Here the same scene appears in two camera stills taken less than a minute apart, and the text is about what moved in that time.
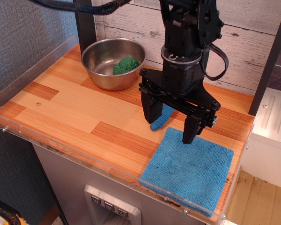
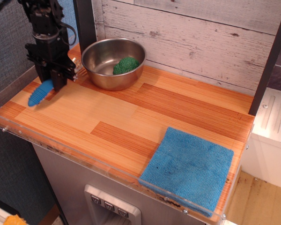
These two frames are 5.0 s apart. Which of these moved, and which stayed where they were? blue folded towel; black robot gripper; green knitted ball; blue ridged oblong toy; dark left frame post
Moved: blue ridged oblong toy; black robot gripper
Stayed: blue folded towel; green knitted ball; dark left frame post
